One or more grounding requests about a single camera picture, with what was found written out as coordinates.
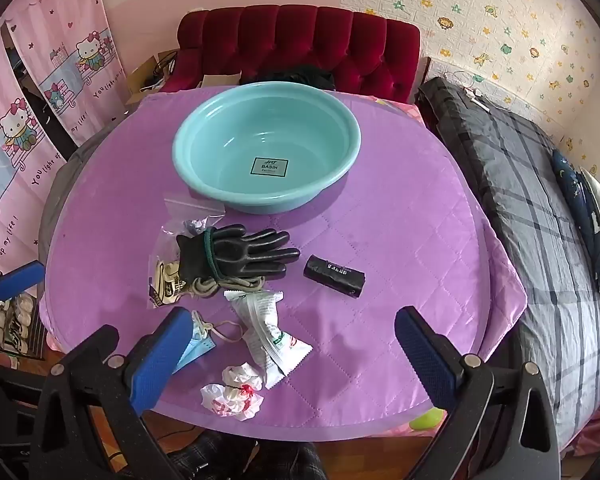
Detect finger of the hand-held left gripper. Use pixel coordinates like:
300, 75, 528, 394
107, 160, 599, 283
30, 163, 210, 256
0, 261, 47, 313

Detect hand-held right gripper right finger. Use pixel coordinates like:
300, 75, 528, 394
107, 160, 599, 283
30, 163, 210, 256
395, 306, 562, 480

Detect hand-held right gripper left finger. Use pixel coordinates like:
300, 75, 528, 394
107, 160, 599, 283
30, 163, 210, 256
30, 306, 194, 480

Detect blue face mask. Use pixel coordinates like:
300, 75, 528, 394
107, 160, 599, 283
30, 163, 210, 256
172, 310, 246, 374

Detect cream packet with black label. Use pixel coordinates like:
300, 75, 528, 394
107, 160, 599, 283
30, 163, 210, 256
149, 255, 192, 309

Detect beige cord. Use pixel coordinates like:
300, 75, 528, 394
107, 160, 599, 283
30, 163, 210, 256
187, 274, 271, 302

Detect white plastic bag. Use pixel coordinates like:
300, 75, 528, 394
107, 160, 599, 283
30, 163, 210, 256
200, 364, 265, 421

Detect white wipe packet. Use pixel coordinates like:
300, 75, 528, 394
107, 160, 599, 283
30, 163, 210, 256
224, 290, 313, 390

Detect black rubber gloves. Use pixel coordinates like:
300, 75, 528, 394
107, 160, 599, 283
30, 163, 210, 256
176, 224, 301, 282

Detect clear zip bag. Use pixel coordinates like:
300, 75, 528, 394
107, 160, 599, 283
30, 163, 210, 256
155, 195, 227, 272

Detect teal plastic basin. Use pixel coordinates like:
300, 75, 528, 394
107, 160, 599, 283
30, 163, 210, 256
172, 83, 362, 216

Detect shoe rack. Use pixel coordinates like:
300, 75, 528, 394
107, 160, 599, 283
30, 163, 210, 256
0, 292, 48, 361

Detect green ball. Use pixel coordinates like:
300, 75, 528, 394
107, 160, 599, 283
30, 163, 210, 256
410, 409, 446, 431

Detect pink cartoon curtain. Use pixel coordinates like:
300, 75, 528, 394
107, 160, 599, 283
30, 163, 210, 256
0, 30, 81, 275
5, 0, 131, 148

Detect black trash bag roll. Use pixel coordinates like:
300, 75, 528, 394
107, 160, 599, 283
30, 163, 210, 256
302, 254, 366, 301

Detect purple quilted table cover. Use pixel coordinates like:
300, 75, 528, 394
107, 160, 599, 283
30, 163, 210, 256
39, 85, 528, 428

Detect grey plaid bed sheet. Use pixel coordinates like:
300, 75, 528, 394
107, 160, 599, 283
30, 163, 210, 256
420, 76, 600, 461

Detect navy star pillow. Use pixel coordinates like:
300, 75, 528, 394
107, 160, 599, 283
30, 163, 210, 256
551, 150, 600, 301

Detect cardboard box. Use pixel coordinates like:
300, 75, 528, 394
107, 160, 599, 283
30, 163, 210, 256
125, 50, 181, 107
201, 73, 242, 90

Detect pink printed cloth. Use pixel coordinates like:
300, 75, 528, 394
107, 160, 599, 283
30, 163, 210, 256
375, 96, 426, 128

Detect red tufted sofa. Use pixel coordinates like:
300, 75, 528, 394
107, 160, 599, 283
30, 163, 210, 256
160, 4, 422, 105

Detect white cable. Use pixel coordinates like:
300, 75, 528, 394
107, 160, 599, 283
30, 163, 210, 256
450, 72, 511, 111

